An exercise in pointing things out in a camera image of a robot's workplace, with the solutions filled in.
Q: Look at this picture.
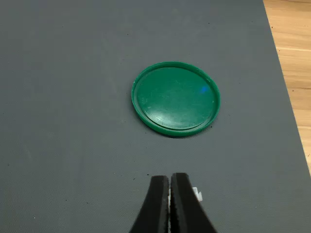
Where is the small white plastic terminal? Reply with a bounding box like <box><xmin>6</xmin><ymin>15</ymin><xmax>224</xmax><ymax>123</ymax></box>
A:
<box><xmin>167</xmin><ymin>186</ymin><xmax>203</xmax><ymax>212</ymax></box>

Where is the round green plastic lid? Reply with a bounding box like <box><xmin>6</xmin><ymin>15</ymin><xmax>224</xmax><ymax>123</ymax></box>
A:
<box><xmin>131</xmin><ymin>61</ymin><xmax>221</xmax><ymax>138</ymax></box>

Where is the dark grey mat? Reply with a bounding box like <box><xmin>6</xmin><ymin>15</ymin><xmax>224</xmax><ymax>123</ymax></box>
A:
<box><xmin>0</xmin><ymin>0</ymin><xmax>311</xmax><ymax>233</ymax></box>

